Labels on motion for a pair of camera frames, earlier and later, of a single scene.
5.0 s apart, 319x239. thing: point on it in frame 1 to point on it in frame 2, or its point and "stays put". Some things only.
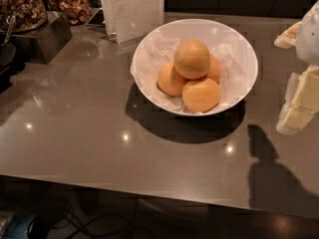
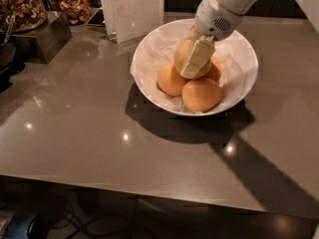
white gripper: (309, 39) to (213, 20)
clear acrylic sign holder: (133, 10) stays put
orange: (200, 95) stays put
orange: (191, 59) stays put
